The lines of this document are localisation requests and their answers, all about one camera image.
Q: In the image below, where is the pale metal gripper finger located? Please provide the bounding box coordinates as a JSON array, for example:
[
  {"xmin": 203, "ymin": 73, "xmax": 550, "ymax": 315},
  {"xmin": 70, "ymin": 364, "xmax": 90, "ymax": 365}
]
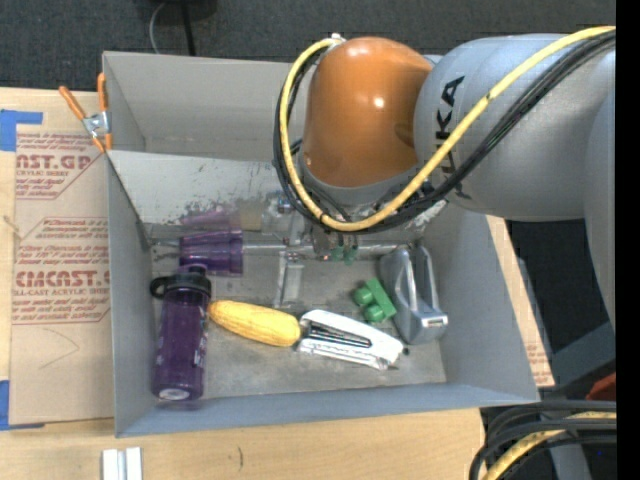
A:
[
  {"xmin": 272, "ymin": 250, "xmax": 307, "ymax": 310},
  {"xmin": 261, "ymin": 195, "xmax": 302, "ymax": 239}
]

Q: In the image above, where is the yellow corn cob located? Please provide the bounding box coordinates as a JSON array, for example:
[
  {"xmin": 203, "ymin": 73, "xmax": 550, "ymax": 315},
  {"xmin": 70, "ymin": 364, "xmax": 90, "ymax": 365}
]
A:
[{"xmin": 206, "ymin": 299, "xmax": 303, "ymax": 348}]

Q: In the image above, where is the green toy block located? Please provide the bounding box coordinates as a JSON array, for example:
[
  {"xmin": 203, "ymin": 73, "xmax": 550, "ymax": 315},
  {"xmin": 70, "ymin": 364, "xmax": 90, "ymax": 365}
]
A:
[{"xmin": 351, "ymin": 277, "xmax": 398, "ymax": 325}]

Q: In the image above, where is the white stapler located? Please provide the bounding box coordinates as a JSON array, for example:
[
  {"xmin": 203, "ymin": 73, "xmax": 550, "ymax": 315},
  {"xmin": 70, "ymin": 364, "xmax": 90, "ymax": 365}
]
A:
[{"xmin": 296, "ymin": 309, "xmax": 405, "ymax": 372}]

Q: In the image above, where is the purple plastic cup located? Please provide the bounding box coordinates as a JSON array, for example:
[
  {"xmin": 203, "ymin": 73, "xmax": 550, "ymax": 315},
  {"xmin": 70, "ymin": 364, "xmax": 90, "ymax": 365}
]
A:
[{"xmin": 178, "ymin": 228, "xmax": 245, "ymax": 276}]

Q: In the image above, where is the grey metal bin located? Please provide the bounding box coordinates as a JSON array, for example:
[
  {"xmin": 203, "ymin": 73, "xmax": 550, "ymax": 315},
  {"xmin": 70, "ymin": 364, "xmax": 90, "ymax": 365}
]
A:
[{"xmin": 101, "ymin": 51, "xmax": 542, "ymax": 439}]

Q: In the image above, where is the purple bottle with black lid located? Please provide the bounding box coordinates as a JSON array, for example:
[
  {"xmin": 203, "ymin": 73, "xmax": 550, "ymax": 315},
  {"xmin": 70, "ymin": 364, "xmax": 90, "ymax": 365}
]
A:
[{"xmin": 149, "ymin": 263, "xmax": 213, "ymax": 412}]

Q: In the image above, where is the brown cardboard board red print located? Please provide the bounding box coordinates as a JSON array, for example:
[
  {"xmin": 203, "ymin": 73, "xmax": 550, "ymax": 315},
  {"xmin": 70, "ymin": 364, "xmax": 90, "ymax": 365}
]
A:
[{"xmin": 0, "ymin": 86, "xmax": 557, "ymax": 430}]

